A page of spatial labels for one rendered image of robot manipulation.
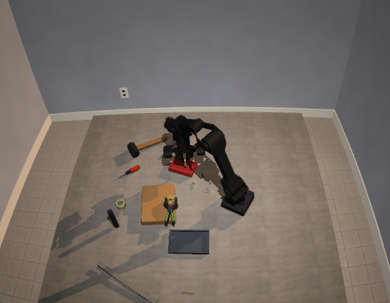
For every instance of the orange wooden board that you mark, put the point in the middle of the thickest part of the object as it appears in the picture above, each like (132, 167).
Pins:
(152, 203)

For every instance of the black mallet with wooden handle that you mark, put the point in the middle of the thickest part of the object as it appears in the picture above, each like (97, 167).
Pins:
(134, 150)

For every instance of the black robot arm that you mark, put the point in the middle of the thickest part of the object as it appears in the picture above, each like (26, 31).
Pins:
(214, 143)

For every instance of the red open tray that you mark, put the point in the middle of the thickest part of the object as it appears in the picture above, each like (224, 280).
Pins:
(177, 166)

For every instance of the red-handled screwdriver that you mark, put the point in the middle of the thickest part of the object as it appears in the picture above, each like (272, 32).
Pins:
(131, 170)

